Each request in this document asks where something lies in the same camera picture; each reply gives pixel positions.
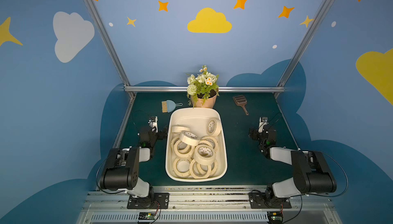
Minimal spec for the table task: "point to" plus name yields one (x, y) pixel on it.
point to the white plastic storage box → (195, 144)
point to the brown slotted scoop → (241, 100)
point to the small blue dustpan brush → (169, 106)
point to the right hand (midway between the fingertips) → (261, 126)
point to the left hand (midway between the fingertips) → (159, 124)
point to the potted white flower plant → (202, 89)
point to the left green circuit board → (146, 216)
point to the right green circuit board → (275, 217)
